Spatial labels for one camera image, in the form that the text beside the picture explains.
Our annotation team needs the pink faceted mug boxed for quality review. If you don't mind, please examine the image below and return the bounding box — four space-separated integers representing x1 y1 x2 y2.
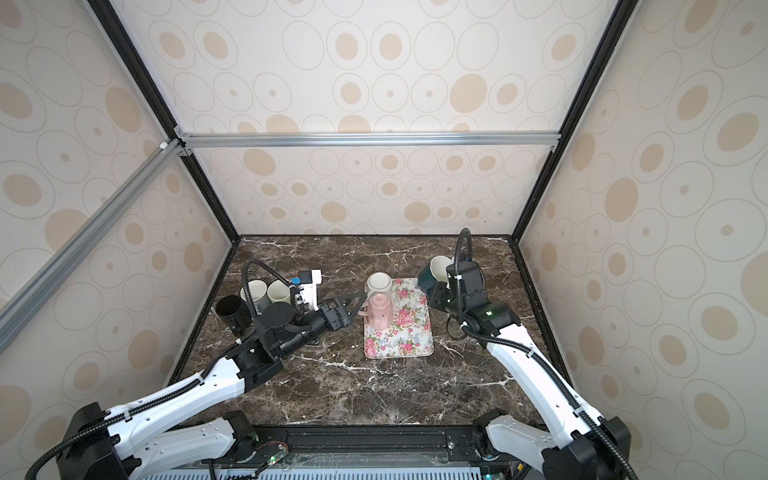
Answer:
359 293 393 330

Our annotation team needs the dark teal mug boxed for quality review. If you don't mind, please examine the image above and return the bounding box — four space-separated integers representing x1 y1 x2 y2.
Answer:
417 255 453 292

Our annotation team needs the light green mug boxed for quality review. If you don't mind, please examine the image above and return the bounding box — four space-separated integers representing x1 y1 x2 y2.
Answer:
267 280 291 303

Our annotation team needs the grey mug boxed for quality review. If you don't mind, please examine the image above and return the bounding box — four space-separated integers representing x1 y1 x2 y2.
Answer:
240 280 271 315

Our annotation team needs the black mug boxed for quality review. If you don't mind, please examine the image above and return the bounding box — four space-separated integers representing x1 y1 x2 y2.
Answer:
215 295 252 337

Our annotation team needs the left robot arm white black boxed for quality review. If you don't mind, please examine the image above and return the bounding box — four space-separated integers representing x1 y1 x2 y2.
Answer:
26 291 367 479

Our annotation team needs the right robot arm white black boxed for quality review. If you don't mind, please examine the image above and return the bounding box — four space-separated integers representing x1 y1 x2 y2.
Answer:
418 256 637 479

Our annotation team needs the white mug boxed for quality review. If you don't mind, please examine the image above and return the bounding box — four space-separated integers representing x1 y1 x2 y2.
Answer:
365 272 394 297

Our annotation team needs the floral rectangular tray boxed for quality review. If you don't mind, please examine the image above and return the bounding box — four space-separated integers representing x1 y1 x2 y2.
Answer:
363 278 434 360

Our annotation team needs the horizontal aluminium bar back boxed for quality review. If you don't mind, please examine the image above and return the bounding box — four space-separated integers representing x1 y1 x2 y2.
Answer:
180 131 561 148

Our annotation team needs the diagonal aluminium bar left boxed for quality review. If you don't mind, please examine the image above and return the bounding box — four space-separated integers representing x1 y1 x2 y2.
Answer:
1 139 182 350

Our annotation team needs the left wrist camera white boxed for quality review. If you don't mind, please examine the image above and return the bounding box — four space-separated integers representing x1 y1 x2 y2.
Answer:
291 269 322 310

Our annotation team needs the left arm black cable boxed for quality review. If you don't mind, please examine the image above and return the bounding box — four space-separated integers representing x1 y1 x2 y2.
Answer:
23 259 301 480

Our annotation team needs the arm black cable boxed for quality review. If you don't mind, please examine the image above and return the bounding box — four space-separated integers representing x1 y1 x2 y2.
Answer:
446 227 640 480
23 259 301 480

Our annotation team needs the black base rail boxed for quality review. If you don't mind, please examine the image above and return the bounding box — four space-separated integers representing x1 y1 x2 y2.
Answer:
107 422 625 480

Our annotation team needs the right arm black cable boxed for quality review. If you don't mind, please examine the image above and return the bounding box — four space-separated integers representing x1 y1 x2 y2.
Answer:
446 227 640 480

